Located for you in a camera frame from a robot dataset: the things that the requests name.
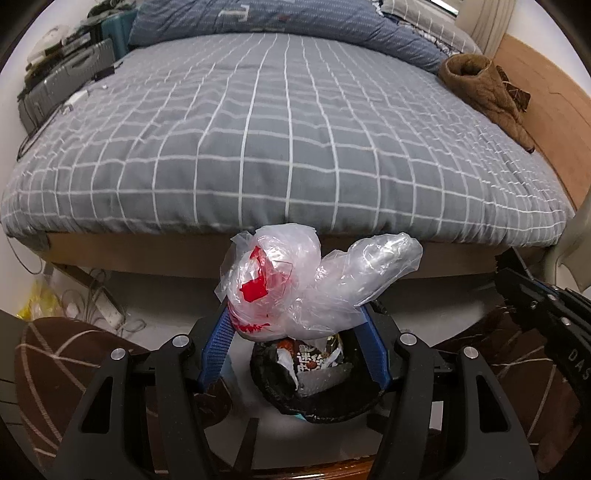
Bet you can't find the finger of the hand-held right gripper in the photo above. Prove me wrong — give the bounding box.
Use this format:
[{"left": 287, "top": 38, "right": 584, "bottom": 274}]
[
  {"left": 493, "top": 267, "right": 561, "bottom": 354},
  {"left": 505, "top": 248, "right": 591, "bottom": 308}
]

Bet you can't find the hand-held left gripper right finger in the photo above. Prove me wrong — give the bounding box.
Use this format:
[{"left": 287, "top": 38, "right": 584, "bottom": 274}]
[{"left": 358, "top": 300, "right": 539, "bottom": 480}]

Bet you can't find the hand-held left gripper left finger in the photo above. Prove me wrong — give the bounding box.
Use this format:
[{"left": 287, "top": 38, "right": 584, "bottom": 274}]
[{"left": 60, "top": 300, "right": 236, "bottom": 480}]

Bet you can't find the black lined trash bin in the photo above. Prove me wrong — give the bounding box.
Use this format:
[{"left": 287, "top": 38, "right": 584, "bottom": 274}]
[{"left": 249, "top": 332, "right": 386, "bottom": 424}]

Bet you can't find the clear bag with red print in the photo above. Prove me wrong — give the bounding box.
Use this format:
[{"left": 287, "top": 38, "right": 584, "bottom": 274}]
[{"left": 215, "top": 223, "right": 423, "bottom": 342}]

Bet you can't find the cream plastic chair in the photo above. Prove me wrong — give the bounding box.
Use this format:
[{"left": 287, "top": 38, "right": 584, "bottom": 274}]
[{"left": 545, "top": 185, "right": 591, "bottom": 296}]

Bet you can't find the person's right leg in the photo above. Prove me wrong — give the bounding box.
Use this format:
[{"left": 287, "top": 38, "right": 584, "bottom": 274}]
[{"left": 434, "top": 309, "right": 583, "bottom": 462}]

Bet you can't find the person's leg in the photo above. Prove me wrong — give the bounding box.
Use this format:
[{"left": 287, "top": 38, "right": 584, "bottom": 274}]
[
  {"left": 434, "top": 309, "right": 583, "bottom": 462},
  {"left": 14, "top": 318, "right": 234, "bottom": 457}
]

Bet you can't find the white power strip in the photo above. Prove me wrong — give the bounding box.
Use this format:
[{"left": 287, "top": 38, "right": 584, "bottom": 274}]
[{"left": 95, "top": 288, "right": 123, "bottom": 326}]

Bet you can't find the wooden headboard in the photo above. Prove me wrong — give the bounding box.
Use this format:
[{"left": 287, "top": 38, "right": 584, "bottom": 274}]
[{"left": 492, "top": 33, "right": 591, "bottom": 208}]

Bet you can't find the person's left leg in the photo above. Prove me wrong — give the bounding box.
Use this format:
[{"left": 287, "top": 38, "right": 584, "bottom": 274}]
[{"left": 14, "top": 318, "right": 234, "bottom": 457}]

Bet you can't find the yellow plastic bag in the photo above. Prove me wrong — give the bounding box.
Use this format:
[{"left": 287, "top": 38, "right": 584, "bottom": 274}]
[{"left": 18, "top": 277, "right": 63, "bottom": 321}]

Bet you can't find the brown fleece jacket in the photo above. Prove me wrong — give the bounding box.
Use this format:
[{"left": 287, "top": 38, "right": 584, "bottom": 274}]
[{"left": 438, "top": 53, "right": 536, "bottom": 153}]

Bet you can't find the beige curtain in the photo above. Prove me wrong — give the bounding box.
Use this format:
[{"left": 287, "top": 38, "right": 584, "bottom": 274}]
[{"left": 455, "top": 0, "right": 515, "bottom": 56}]

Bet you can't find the grey checked pillow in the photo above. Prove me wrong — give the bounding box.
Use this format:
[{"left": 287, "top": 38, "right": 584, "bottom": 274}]
[{"left": 381, "top": 0, "right": 481, "bottom": 56}]

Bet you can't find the white charger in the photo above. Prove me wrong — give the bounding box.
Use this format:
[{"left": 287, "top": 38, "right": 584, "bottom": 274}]
[{"left": 62, "top": 90, "right": 90, "bottom": 112}]

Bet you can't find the grey suitcase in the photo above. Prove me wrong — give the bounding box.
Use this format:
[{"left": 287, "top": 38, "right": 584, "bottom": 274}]
[{"left": 17, "top": 39, "right": 115, "bottom": 132}]

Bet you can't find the blue striped duvet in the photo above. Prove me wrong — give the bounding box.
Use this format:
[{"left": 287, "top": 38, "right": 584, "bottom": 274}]
[{"left": 128, "top": 0, "right": 451, "bottom": 75}]

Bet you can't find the white round object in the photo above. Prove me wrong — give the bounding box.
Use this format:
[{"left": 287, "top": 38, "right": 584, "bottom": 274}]
[{"left": 28, "top": 25, "right": 63, "bottom": 61}]

